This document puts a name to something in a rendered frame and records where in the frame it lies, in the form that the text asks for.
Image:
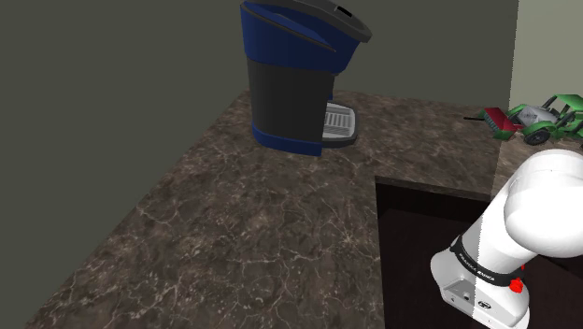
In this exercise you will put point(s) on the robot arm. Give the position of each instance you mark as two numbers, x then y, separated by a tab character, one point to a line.
524	218

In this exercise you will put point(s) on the blue and black coffee machine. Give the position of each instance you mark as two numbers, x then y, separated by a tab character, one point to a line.
291	91

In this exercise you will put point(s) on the green and red toy tractor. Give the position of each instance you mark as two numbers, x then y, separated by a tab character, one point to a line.
537	119

